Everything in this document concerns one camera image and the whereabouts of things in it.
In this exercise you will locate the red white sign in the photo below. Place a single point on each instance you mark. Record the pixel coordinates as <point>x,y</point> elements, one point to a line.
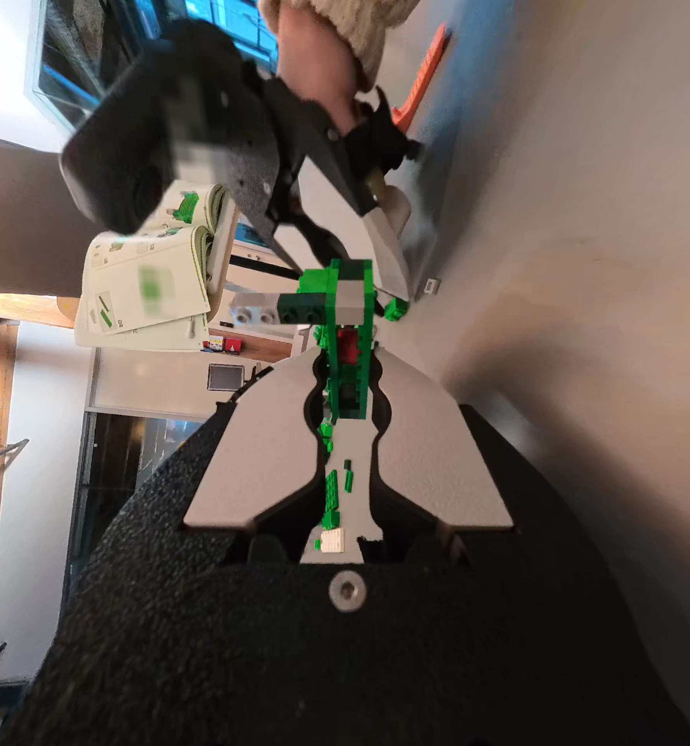
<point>223,344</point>

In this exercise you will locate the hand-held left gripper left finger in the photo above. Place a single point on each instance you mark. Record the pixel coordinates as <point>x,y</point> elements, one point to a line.
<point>257,454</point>

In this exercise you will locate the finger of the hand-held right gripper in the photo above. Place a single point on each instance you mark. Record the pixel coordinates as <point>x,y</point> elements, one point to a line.
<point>380,250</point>

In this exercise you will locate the green lego assembly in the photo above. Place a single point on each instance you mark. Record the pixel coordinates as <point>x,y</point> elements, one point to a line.
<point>313,282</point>

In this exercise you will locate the person's right forearm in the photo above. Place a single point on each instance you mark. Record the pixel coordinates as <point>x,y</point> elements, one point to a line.
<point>374,29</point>

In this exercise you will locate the orange brick separator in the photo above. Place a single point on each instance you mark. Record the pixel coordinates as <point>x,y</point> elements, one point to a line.
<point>423,76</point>

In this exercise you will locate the pile of green lego pieces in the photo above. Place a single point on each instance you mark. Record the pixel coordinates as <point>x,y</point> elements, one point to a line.
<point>331,489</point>

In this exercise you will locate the white door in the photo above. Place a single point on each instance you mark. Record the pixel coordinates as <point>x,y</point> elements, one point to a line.
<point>146,379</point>

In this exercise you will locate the wooden pillar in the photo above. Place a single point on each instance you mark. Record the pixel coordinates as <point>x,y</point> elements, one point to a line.
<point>18,309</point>

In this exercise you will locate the person's right hand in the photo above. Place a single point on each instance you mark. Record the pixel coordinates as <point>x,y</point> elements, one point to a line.
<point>315,64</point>

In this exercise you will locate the black board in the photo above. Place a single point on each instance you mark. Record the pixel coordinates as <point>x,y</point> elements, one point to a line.
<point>18,233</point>

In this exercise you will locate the lego instruction booklet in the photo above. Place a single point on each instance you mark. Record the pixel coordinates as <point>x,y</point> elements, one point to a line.
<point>117,332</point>

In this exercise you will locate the small light grey lego piece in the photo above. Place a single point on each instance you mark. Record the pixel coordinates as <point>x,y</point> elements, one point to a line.
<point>432,285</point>

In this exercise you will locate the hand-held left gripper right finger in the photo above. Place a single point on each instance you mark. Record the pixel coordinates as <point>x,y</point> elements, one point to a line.
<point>438,454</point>

